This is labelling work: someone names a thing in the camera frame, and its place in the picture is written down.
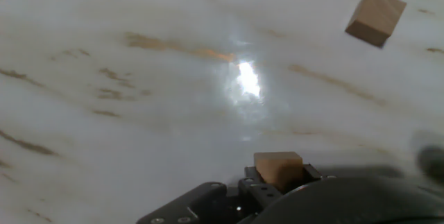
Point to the marble pattern board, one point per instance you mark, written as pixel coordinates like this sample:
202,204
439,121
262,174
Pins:
104,130

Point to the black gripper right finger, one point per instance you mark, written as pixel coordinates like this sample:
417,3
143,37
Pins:
312,172

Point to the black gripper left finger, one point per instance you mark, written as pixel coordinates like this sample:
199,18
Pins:
263,194

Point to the small wooden cube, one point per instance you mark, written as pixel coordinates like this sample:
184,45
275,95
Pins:
277,168
376,16

